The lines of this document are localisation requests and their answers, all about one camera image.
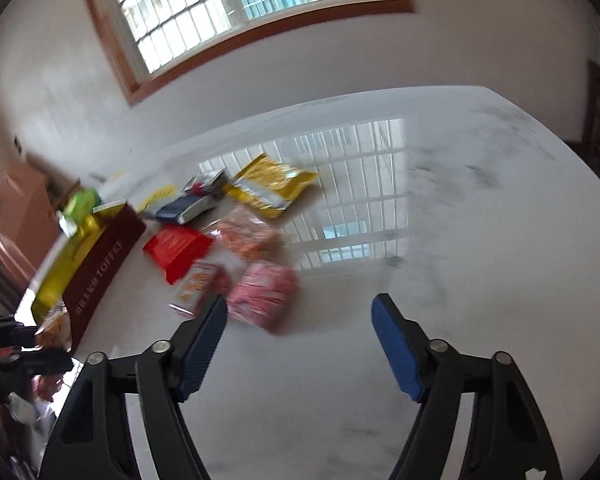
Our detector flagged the gold snack packet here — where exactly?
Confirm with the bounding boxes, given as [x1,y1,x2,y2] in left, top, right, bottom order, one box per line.
[225,152,321,221]

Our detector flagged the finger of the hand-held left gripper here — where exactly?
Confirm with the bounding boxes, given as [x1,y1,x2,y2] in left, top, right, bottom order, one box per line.
[10,348,75,376]

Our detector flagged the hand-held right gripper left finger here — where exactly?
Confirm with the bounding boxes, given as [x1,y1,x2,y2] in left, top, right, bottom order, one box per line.
[38,295,229,480]

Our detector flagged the clear orange snack packet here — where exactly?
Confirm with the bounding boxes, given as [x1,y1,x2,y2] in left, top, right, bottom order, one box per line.
[205,205,283,261]

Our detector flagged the red tin box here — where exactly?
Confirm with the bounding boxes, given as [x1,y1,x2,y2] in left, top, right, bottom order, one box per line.
[27,200,148,353]

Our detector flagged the blue snack packet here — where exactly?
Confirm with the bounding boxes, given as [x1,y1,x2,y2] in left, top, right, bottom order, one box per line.
[155,192,225,225]

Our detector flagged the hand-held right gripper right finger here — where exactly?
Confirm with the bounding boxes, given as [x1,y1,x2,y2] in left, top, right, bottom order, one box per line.
[371,293,563,480]

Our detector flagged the red snack packet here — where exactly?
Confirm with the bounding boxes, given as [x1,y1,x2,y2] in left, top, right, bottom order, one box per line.
[142,225,215,286]

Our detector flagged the small orange snack box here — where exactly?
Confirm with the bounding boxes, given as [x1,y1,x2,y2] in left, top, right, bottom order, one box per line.
[169,259,231,318]

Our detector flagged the clear pastry packet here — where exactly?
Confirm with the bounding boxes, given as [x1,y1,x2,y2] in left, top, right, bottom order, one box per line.
[37,300,73,348]

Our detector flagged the pink patterned snack packet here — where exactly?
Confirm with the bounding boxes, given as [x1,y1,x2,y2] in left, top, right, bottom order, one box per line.
[226,259,299,333]

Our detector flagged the dark speckled snack packet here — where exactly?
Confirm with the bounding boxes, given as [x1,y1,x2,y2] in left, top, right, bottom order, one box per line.
[182,169,228,197]

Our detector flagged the wooden framed window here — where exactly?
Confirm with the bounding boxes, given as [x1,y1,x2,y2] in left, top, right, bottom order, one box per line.
[77,0,413,106]

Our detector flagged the pink covered cabinet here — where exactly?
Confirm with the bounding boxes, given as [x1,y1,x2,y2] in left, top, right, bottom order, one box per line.
[0,162,55,261]

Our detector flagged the green tissue pack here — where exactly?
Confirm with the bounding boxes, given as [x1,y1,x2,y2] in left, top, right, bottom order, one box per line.
[60,187,103,226]

